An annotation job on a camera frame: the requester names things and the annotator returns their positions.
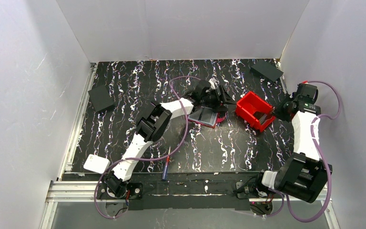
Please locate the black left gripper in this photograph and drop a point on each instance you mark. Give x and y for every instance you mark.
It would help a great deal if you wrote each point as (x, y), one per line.
(216, 99)

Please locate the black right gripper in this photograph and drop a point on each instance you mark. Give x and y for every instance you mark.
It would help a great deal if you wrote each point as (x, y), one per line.
(282, 109)

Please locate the red leather card holder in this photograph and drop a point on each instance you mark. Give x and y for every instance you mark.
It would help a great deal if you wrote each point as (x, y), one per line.
(207, 117)

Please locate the red plastic bin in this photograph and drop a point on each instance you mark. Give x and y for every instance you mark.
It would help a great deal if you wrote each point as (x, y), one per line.
(248, 105)

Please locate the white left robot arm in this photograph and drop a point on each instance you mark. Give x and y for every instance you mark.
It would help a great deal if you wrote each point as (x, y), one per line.
(152, 124)

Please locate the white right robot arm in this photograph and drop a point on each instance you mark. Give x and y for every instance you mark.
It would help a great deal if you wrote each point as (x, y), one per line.
(303, 175)

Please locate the stack of black cards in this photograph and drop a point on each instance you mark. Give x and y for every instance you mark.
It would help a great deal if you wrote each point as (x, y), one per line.
(262, 117)

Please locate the white card near left base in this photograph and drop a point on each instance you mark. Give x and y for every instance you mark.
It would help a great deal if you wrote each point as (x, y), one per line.
(96, 164)

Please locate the black block far right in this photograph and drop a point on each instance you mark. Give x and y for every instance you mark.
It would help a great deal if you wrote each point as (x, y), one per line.
(266, 70)

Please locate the black block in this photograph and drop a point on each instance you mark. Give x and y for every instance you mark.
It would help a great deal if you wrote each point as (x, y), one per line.
(100, 99)
(266, 70)

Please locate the blue red screwdriver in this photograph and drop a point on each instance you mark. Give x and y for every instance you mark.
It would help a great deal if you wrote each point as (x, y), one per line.
(166, 166)

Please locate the black block far left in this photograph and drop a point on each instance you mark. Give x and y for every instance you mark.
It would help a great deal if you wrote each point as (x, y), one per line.
(100, 99)

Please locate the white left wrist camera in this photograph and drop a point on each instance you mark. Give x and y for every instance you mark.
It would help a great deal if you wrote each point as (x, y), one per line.
(213, 84)

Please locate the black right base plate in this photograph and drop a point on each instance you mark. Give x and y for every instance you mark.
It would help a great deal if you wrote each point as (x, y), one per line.
(252, 189)

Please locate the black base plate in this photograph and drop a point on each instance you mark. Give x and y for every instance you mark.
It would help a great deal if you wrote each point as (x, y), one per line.
(130, 191)
(252, 189)

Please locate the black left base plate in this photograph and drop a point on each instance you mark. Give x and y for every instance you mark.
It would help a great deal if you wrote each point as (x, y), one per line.
(130, 191)

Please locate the aluminium left side rail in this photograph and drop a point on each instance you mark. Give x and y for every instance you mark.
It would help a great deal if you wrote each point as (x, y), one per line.
(66, 165)

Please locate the aluminium front rail frame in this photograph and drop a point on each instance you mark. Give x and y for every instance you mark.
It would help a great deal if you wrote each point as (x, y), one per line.
(189, 204)

